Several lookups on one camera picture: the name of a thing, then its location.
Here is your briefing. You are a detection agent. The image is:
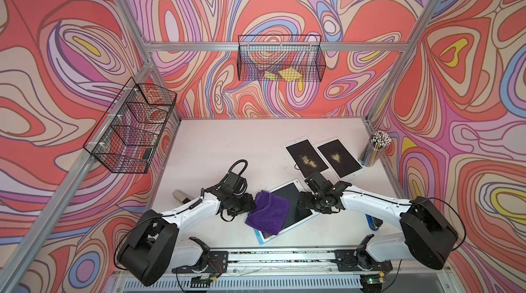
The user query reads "black wire basket left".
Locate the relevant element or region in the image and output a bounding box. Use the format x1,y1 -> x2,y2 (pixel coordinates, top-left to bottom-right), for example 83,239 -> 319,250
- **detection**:
83,78 -> 177,174

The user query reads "black wire basket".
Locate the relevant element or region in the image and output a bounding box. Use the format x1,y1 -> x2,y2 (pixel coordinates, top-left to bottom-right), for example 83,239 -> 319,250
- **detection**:
237,33 -> 327,82
83,78 -> 177,174

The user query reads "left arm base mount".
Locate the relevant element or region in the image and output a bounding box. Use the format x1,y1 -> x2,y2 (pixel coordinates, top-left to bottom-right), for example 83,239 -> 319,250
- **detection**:
168,237 -> 228,275

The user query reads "purple microfiber cloth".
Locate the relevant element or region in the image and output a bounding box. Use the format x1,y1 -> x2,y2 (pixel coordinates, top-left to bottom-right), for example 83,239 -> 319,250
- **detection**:
245,191 -> 290,235

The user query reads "blue black tape roll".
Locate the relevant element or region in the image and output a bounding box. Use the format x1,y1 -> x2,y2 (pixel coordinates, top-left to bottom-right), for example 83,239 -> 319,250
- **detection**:
366,214 -> 384,231

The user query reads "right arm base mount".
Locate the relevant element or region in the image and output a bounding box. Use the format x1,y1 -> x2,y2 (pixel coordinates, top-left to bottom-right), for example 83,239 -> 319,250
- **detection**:
330,234 -> 393,274

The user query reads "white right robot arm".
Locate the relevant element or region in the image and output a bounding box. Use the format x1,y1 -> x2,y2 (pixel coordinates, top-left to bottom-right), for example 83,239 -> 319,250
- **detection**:
298,173 -> 459,271

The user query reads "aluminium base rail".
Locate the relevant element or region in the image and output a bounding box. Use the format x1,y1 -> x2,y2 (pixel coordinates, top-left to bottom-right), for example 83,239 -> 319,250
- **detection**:
103,246 -> 463,292

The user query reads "cup of coloured pencils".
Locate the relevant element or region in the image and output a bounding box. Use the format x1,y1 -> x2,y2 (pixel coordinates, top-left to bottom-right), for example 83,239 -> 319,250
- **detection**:
358,130 -> 393,167

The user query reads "white drawing tablet right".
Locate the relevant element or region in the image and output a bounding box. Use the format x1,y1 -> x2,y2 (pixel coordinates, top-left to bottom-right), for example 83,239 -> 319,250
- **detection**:
315,138 -> 365,182

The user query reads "blue white drawing tablet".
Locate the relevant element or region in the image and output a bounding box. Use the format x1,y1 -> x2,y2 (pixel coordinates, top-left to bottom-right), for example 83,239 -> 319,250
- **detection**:
253,177 -> 321,245

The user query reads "yellow cloth in basket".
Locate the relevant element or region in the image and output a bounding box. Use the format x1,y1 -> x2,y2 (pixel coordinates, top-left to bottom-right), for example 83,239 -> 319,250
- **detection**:
263,67 -> 303,82

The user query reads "black wire basket back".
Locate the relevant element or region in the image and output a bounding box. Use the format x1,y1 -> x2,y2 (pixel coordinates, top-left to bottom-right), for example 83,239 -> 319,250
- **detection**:
237,33 -> 327,82

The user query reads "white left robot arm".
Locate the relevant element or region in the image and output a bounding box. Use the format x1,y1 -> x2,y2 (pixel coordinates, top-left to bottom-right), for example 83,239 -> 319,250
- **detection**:
116,172 -> 255,287

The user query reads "white drawing tablet middle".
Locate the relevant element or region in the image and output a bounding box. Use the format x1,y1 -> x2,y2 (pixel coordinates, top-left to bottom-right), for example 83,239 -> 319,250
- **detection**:
284,137 -> 329,178

